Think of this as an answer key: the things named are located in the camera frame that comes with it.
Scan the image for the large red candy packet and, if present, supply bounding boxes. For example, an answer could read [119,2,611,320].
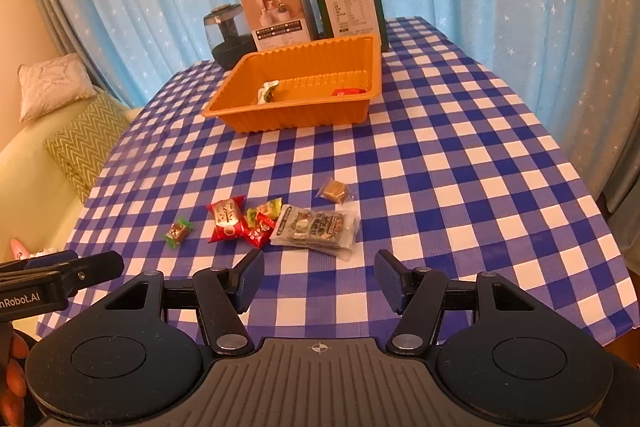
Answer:
[206,196,248,243]

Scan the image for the brown candy green wrapper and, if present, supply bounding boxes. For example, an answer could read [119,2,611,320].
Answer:
[163,217,193,249]

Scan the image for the clear grey snack packet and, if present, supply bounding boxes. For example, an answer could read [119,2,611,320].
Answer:
[270,204,360,260]

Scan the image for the small red candy packet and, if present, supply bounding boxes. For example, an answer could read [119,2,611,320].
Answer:
[245,212,276,249]

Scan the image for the left hand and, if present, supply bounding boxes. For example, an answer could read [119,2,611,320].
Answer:
[1,333,29,427]

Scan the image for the green sofa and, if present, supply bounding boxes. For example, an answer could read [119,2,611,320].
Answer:
[1,98,91,262]

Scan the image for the green chevron pillow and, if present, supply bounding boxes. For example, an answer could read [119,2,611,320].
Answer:
[43,94,129,202]

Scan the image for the blue white checkered tablecloth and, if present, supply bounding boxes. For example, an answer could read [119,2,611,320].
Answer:
[67,17,639,343]

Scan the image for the brown candy clear wrapper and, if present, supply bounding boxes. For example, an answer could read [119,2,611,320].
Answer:
[317,179,349,204]

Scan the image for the white patterned pillow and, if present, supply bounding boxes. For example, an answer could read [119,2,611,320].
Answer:
[17,53,96,124]

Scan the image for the white green candy in tray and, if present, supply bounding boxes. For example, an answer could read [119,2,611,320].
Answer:
[257,80,280,105]

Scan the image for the red candy in tray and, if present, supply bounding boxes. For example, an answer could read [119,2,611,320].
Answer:
[331,88,367,96]

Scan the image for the orange plastic tray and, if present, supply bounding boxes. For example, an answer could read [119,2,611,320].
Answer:
[202,35,382,133]

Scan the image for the dark green glass humidifier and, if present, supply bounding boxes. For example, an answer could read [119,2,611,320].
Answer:
[203,3,257,70]

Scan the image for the white humidifier box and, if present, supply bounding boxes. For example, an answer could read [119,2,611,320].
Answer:
[241,0,318,52]

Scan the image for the green tall box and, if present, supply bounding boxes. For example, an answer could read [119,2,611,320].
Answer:
[307,0,391,53]

